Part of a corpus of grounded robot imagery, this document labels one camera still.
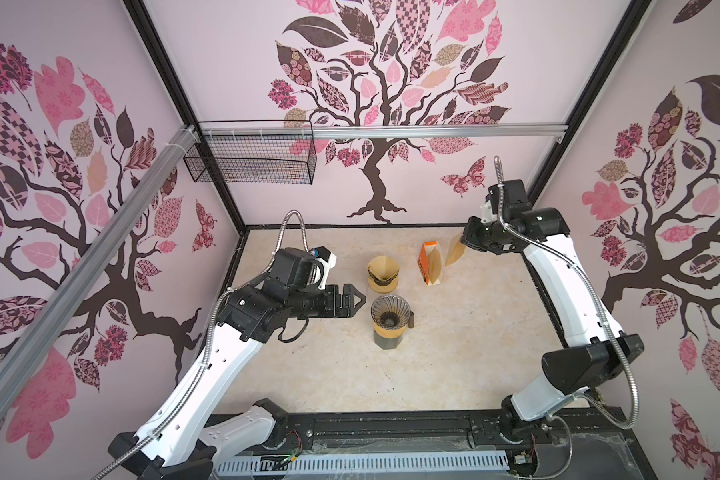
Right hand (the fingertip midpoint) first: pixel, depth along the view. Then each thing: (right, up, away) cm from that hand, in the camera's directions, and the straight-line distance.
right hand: (465, 234), depth 76 cm
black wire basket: (-62, +28, +18) cm, 70 cm away
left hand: (-30, -17, -11) cm, 36 cm away
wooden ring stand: (-20, -27, +4) cm, 34 cm away
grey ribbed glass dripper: (-19, -22, +7) cm, 30 cm away
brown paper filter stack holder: (-4, -9, +24) cm, 26 cm away
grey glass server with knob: (-19, -32, +9) cm, 38 cm away
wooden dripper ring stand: (-21, -16, +14) cm, 30 cm away
